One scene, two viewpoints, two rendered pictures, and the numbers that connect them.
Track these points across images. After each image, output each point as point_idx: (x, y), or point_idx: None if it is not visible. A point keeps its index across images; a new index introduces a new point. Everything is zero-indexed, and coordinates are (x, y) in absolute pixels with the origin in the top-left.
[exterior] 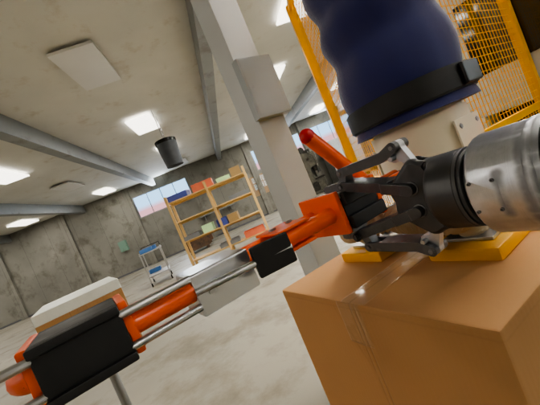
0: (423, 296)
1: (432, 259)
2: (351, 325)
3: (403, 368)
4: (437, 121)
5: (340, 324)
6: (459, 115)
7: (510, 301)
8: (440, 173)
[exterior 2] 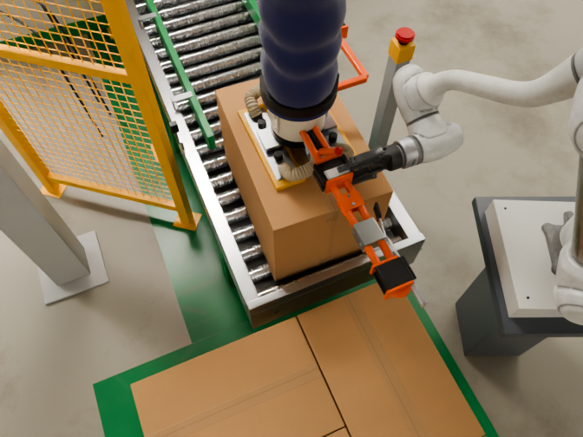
0: (358, 191)
1: None
2: (330, 218)
3: None
4: None
5: (321, 221)
6: None
7: (383, 179)
8: (398, 159)
